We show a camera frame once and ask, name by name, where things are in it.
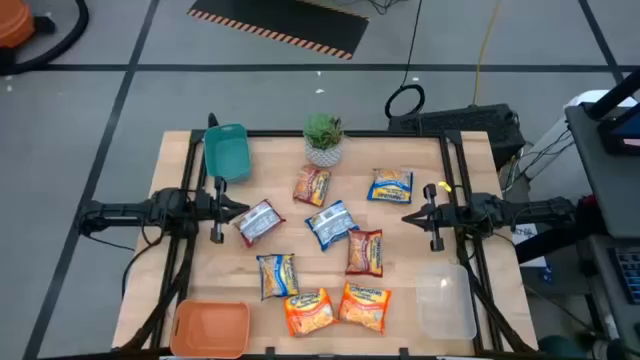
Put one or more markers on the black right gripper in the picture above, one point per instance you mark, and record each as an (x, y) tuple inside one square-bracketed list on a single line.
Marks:
[(450, 215)]

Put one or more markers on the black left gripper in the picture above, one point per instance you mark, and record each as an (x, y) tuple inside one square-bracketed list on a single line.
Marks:
[(205, 207)]

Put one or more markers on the red Maruchan ramen pack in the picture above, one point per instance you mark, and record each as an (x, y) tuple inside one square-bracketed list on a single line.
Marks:
[(312, 185), (365, 252), (258, 222)]

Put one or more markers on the blue Maruchan ramen pack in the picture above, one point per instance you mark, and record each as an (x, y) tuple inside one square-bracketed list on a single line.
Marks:
[(277, 276), (331, 225), (391, 186)]

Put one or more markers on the orange Maruchan ramen pack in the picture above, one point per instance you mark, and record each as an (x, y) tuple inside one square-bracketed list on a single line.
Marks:
[(309, 312), (365, 307)]

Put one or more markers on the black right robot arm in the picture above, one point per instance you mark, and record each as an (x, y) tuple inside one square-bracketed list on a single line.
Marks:
[(525, 212)]

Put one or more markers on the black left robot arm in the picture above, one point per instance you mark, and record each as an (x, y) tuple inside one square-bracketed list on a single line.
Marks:
[(125, 210)]

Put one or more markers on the yellow tag on gripper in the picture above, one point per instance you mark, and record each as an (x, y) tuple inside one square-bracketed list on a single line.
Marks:
[(445, 187)]

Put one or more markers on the teal plastic bin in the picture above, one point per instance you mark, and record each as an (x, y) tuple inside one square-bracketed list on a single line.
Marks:
[(227, 155)]

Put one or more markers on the clear plastic container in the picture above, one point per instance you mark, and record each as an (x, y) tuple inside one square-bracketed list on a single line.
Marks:
[(445, 305)]

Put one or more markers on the black computer case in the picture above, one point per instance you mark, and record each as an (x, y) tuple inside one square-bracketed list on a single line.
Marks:
[(460, 122)]

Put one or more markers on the white paper sheet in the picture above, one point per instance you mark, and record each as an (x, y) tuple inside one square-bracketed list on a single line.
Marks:
[(525, 234)]

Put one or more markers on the potted succulent in patterned pot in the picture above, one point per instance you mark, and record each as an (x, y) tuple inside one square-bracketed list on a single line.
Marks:
[(324, 150)]

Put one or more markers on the orange plastic bin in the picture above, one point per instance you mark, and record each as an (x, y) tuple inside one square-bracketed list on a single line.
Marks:
[(210, 330)]

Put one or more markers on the grey equipment cart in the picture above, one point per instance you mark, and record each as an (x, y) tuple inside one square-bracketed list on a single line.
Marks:
[(605, 190)]

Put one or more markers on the black hazard-striped floor mat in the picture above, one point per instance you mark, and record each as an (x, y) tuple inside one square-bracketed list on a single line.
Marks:
[(280, 20)]

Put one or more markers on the black monitor on cart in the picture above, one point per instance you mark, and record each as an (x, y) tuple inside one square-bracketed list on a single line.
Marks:
[(607, 135)]

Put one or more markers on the black keyboard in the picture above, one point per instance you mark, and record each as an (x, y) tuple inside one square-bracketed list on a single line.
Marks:
[(627, 275)]

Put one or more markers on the orange shop vacuum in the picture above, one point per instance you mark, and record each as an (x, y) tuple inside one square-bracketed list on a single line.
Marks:
[(12, 22)]

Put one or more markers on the black metal table frame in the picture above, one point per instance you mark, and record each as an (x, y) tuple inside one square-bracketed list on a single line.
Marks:
[(390, 133)]

